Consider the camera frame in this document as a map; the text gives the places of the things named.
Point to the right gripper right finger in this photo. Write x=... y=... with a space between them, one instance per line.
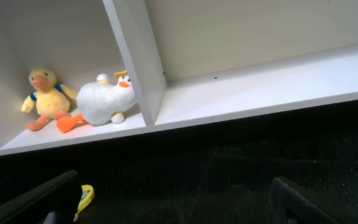
x=291 y=205

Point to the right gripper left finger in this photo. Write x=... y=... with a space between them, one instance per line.
x=42 y=202

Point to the yellow rattle drum toy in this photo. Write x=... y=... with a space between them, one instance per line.
x=87 y=194

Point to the yellow plush duck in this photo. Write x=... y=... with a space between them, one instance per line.
x=50 y=102

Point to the white plush duck with hat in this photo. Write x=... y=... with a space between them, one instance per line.
x=101 y=102

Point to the white shelf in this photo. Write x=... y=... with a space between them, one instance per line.
x=228 y=99

